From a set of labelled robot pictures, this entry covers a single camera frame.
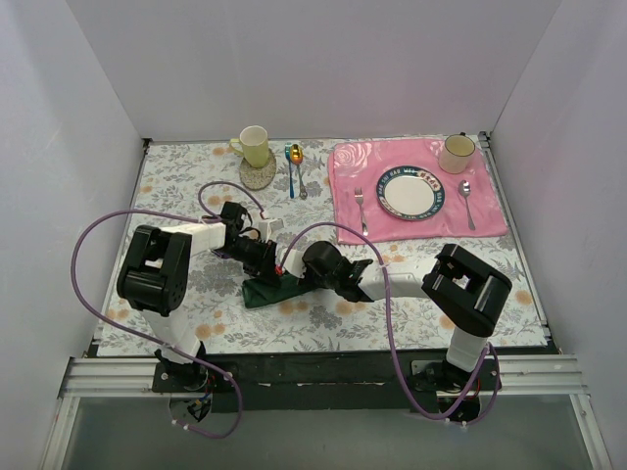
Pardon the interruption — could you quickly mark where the dark green cloth napkin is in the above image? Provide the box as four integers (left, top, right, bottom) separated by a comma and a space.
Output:
242, 273, 317, 308

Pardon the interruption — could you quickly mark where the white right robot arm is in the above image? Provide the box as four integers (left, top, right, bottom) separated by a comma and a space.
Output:
284, 242, 512, 390

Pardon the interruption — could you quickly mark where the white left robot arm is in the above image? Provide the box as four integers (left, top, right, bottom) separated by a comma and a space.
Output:
117, 203, 282, 392

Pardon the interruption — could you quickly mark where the speckled round coaster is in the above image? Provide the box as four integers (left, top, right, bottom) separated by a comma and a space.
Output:
239, 150, 276, 191

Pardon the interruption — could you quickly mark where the silver fork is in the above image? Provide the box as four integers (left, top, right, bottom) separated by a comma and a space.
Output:
354, 187, 368, 237

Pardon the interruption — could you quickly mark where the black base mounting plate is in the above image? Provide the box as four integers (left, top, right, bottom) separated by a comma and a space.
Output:
151, 350, 504, 415

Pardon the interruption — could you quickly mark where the gold rainbow spoon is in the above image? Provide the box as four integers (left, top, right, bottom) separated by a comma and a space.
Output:
290, 144, 308, 200

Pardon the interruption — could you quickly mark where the yellow-green mug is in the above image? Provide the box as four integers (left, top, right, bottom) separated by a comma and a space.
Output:
229, 125, 269, 168

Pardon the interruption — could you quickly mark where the pink rose placemat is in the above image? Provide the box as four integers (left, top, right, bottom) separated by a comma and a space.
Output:
328, 138, 507, 242

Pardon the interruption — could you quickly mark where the white plate blue rim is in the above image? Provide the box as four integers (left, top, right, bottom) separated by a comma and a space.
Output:
376, 165, 446, 221

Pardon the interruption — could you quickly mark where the silver spoon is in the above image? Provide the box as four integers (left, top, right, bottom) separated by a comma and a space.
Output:
458, 180, 476, 231

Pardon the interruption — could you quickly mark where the cream enamel mug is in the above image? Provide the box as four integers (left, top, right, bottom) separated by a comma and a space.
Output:
438, 132, 476, 174

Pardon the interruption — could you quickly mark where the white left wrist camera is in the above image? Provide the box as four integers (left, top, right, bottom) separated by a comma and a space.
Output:
258, 218, 284, 242

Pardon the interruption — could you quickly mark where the blue handled spoon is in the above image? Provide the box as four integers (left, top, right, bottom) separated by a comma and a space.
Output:
284, 143, 295, 199

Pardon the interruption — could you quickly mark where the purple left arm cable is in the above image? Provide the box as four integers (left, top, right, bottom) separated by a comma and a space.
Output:
71, 181, 268, 440

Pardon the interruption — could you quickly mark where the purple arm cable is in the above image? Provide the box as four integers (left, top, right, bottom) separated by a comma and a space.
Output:
71, 181, 268, 440
276, 222, 504, 426

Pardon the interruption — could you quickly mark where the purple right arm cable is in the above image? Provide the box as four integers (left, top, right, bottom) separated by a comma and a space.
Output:
276, 222, 504, 426

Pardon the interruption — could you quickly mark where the aluminium frame rail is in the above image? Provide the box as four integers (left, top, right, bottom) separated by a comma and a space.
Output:
59, 354, 589, 399

